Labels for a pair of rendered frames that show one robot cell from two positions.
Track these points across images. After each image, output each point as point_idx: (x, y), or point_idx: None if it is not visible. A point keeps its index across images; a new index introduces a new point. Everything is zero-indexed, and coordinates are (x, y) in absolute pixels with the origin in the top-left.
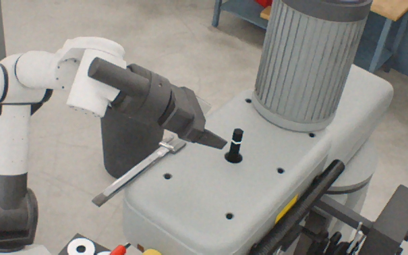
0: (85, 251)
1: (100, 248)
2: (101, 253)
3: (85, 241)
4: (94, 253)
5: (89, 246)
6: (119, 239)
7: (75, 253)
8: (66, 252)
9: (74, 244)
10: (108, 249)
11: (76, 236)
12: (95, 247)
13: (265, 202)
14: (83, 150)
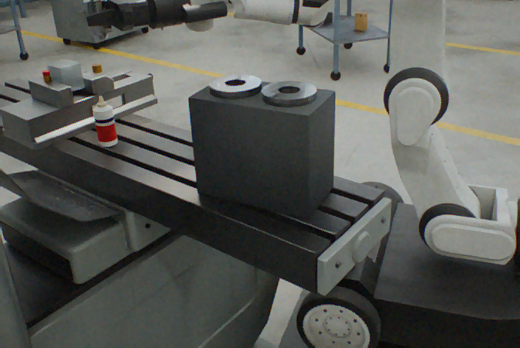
0: (279, 88)
1: (250, 103)
2: (246, 88)
3: (284, 97)
4: (261, 97)
5: (273, 93)
6: None
7: (299, 85)
8: (318, 93)
9: (305, 92)
10: (234, 103)
11: (307, 110)
12: (261, 103)
13: None
14: None
